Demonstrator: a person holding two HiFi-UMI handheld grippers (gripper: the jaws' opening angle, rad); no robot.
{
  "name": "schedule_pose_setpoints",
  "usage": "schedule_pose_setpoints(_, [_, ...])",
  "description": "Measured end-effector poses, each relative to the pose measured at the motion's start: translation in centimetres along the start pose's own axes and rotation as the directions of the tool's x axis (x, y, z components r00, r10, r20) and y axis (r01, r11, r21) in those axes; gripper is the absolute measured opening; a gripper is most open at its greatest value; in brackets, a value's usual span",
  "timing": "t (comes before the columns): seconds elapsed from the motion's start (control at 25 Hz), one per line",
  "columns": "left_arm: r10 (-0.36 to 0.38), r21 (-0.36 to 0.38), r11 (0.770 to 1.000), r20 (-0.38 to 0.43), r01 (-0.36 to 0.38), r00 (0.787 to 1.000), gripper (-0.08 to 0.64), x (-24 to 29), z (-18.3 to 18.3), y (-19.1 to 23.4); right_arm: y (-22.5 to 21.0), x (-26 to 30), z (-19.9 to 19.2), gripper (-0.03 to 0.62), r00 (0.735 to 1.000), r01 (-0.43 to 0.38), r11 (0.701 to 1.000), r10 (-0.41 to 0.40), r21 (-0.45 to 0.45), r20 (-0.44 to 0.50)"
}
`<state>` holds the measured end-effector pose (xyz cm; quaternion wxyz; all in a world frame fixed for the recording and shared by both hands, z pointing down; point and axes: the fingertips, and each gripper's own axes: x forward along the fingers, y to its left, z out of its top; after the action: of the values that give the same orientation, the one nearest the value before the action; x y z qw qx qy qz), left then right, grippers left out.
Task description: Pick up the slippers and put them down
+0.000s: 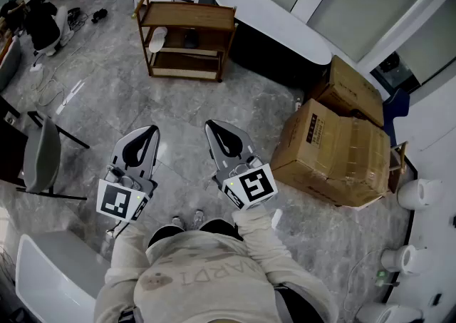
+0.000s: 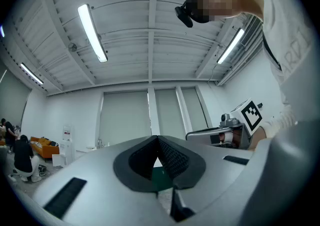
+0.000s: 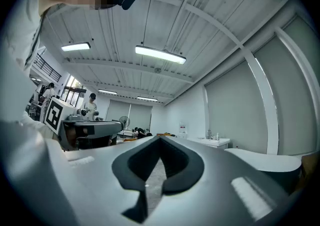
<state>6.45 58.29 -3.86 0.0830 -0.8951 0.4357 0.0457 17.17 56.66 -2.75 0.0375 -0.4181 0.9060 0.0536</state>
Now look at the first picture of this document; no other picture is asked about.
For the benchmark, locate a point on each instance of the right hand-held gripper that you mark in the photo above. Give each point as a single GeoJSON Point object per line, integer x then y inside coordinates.
{"type": "Point", "coordinates": [251, 186]}

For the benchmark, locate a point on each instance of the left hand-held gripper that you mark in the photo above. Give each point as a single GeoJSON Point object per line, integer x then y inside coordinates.
{"type": "Point", "coordinates": [123, 193]}

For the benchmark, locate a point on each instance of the white slipper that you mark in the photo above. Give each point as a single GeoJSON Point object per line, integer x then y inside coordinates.
{"type": "Point", "coordinates": [157, 40]}

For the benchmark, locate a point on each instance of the person's right forearm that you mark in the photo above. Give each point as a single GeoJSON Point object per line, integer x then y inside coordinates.
{"type": "Point", "coordinates": [260, 239]}

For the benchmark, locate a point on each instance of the person's left forearm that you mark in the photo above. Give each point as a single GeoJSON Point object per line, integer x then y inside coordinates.
{"type": "Point", "coordinates": [128, 254]}

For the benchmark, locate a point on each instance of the person's right shoe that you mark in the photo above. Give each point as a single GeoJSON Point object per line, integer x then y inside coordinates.
{"type": "Point", "coordinates": [197, 219]}

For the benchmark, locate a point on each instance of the person's shoe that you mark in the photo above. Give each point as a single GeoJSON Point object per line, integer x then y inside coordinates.
{"type": "Point", "coordinates": [197, 219]}
{"type": "Point", "coordinates": [177, 222]}

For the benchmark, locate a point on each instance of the person's black trousers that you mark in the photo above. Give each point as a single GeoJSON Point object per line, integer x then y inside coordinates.
{"type": "Point", "coordinates": [217, 226]}

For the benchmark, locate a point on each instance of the person's left shoe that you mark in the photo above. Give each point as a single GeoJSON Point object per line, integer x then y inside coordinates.
{"type": "Point", "coordinates": [177, 222]}

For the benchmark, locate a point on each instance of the small white bottle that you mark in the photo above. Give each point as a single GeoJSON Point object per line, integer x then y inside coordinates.
{"type": "Point", "coordinates": [298, 105]}

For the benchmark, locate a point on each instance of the grey chair with black legs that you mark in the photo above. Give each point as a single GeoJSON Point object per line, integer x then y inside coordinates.
{"type": "Point", "coordinates": [42, 157]}

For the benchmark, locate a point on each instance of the large cardboard box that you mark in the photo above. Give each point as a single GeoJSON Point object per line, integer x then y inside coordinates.
{"type": "Point", "coordinates": [331, 150]}

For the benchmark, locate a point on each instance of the dark table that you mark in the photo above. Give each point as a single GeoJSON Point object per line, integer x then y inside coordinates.
{"type": "Point", "coordinates": [10, 150]}

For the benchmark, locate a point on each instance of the white power strip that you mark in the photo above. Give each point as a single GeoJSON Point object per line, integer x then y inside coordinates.
{"type": "Point", "coordinates": [36, 67]}

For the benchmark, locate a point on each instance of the wooden shelf cart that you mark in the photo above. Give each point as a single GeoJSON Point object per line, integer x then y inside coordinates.
{"type": "Point", "coordinates": [187, 18]}

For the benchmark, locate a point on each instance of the white bathtub with black side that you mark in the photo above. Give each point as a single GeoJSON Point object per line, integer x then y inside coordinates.
{"type": "Point", "coordinates": [270, 18]}

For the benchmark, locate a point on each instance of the person's beige sweatshirt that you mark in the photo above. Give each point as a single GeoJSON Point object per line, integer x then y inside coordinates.
{"type": "Point", "coordinates": [203, 279]}

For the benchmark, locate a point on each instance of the small cardboard box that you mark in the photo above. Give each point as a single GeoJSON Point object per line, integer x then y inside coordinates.
{"type": "Point", "coordinates": [351, 90]}

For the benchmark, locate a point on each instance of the pair of black shoes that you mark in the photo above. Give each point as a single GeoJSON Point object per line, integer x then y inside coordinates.
{"type": "Point", "coordinates": [99, 15]}

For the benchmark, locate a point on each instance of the plain white bathtub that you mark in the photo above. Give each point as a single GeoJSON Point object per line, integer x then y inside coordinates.
{"type": "Point", "coordinates": [53, 279]}

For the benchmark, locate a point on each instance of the chair with black jacket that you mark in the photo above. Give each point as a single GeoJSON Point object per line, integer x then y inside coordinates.
{"type": "Point", "coordinates": [42, 27]}

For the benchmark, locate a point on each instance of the grey armchair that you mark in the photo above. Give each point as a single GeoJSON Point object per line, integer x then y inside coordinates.
{"type": "Point", "coordinates": [9, 61]}

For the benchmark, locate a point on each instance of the blue chair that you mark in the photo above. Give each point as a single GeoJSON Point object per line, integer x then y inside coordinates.
{"type": "Point", "coordinates": [397, 107]}

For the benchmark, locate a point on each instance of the wooden stand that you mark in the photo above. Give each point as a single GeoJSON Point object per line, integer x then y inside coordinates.
{"type": "Point", "coordinates": [400, 161]}

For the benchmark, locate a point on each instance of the white toilet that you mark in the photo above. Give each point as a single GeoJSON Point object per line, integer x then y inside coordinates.
{"type": "Point", "coordinates": [388, 314]}
{"type": "Point", "coordinates": [418, 193]}
{"type": "Point", "coordinates": [406, 260]}

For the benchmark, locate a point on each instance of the green device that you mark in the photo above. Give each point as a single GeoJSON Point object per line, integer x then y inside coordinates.
{"type": "Point", "coordinates": [382, 275]}

